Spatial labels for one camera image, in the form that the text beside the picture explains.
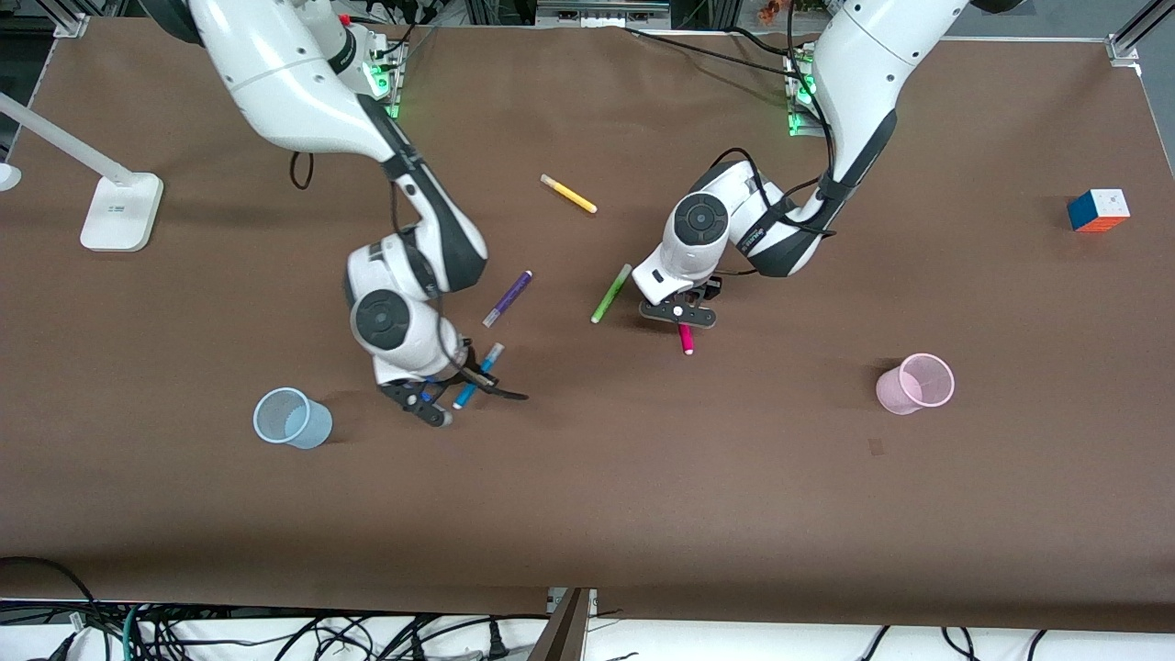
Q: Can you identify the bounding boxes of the yellow marker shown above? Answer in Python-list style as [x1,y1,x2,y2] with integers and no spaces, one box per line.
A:
[540,174,599,215]

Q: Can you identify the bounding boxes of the blue marker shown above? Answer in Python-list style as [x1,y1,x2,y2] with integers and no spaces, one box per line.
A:
[453,342,507,410]

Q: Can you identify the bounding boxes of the black power plug cable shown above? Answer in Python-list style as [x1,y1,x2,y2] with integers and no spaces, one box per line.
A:
[404,613,512,661]

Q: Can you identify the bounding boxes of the purple marker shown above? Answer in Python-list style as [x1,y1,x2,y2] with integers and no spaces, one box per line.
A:
[482,269,534,330]

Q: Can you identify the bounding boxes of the translucent blue plastic cup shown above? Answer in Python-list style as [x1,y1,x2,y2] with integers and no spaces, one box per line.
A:
[252,387,334,451]

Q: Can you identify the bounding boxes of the white desk lamp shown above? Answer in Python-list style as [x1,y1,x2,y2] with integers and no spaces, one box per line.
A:
[0,92,165,253]

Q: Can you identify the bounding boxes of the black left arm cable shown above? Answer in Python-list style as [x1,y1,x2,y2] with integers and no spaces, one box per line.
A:
[709,0,841,230]

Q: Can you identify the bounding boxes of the black cable across table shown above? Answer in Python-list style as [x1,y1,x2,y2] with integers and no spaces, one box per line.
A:
[622,25,811,76]

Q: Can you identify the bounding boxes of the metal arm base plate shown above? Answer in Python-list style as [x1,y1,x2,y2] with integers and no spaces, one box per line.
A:
[365,37,409,120]
[784,46,827,139]

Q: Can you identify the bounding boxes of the translucent pink plastic cup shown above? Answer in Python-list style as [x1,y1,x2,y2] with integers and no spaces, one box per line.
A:
[875,353,957,416]

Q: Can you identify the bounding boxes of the green marker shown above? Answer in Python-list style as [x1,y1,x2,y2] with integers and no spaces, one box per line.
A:
[589,263,634,325]

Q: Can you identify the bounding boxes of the thick black floor cable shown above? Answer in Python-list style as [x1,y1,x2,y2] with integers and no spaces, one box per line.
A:
[0,555,104,661]

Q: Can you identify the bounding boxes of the brown table leg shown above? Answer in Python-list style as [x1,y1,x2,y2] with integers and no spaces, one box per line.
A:
[527,588,598,661]

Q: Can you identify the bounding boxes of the colourful puzzle cube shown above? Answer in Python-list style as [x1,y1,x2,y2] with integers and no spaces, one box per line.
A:
[1066,187,1132,234]

